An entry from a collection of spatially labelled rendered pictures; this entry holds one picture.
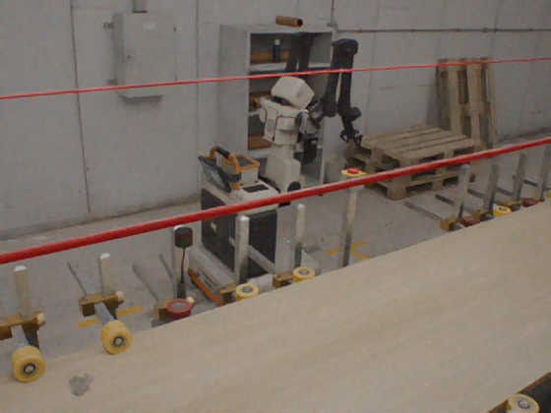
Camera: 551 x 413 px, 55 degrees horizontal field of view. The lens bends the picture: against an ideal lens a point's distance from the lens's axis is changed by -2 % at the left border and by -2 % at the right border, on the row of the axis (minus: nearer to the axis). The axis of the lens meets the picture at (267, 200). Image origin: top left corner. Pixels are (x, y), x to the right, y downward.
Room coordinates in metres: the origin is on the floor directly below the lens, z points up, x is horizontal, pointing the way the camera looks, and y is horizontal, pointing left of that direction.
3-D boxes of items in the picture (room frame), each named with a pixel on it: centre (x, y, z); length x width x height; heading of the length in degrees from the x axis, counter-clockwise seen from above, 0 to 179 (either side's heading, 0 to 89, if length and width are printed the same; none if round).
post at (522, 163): (2.71, -1.36, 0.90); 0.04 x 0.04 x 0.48; 34
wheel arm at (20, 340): (1.34, 0.77, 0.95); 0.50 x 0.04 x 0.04; 34
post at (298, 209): (1.88, -0.12, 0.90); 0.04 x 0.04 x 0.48; 34
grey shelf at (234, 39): (4.71, -0.03, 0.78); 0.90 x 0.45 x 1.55; 124
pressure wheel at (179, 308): (1.50, 0.28, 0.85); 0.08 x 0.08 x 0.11
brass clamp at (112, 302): (1.44, 0.52, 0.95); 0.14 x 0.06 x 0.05; 124
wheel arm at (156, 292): (1.67, 0.39, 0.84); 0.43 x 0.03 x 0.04; 34
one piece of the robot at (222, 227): (3.00, 0.15, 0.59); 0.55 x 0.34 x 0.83; 34
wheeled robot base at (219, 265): (3.05, 0.08, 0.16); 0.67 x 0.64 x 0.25; 124
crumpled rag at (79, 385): (1.11, 0.49, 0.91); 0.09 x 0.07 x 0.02; 4
